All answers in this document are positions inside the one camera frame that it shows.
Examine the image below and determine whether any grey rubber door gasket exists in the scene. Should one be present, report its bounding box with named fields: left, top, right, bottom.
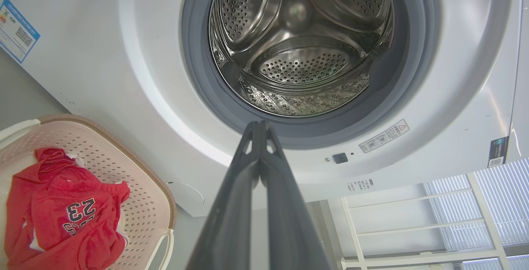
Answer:
left=181, top=0, right=441, bottom=150

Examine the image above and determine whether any dark QR code sticker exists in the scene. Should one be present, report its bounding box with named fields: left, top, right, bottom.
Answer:
left=488, top=136, right=509, bottom=168

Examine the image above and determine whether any blue energy label sticker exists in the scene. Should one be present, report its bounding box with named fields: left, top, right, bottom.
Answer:
left=0, top=0, right=41, bottom=64

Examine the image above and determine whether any white front-load washing machine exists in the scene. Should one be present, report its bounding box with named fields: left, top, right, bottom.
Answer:
left=0, top=0, right=529, bottom=217

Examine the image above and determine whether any beige perforated laundry basket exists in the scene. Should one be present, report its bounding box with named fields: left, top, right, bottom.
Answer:
left=0, top=114, right=176, bottom=270

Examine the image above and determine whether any steel perforated washer drum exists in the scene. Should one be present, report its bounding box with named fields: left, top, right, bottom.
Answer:
left=209, top=0, right=394, bottom=117

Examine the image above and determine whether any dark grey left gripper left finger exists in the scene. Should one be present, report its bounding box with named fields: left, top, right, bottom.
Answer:
left=186, top=121, right=262, bottom=270

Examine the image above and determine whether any round white filter cover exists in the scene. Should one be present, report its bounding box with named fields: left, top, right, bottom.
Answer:
left=167, top=181, right=205, bottom=206

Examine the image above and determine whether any red jersey with number 23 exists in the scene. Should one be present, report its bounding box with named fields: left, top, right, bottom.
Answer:
left=4, top=148, right=131, bottom=270

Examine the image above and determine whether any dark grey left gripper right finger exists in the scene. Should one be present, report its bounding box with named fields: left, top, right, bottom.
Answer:
left=261, top=121, right=332, bottom=270

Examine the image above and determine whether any white warning label sticker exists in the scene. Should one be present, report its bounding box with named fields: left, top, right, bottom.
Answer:
left=359, top=119, right=410, bottom=153

